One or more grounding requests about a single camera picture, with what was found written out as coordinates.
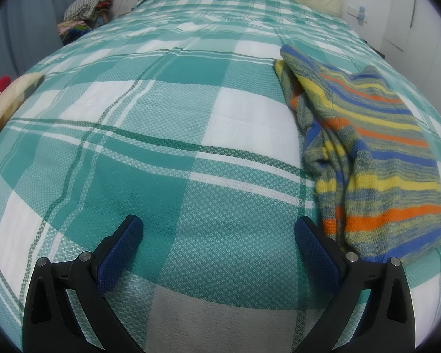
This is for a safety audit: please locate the colourful striped knit sweater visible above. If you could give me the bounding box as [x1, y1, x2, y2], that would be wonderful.
[273, 44, 441, 265]

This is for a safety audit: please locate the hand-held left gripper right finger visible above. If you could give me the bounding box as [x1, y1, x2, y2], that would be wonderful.
[290, 216, 416, 353]

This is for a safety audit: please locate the blue curtain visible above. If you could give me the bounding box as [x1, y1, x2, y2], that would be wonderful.
[0, 0, 96, 96]

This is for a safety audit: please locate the pile of folded clothes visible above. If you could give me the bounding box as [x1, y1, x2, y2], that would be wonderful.
[57, 0, 116, 45]

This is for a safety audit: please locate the white wardrobe door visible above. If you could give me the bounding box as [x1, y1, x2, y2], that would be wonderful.
[382, 0, 441, 54]

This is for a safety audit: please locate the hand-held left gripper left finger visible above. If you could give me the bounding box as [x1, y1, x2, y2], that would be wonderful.
[22, 215, 145, 353]

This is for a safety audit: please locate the green white plaid bed blanket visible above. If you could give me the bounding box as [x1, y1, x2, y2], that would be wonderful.
[0, 0, 441, 353]

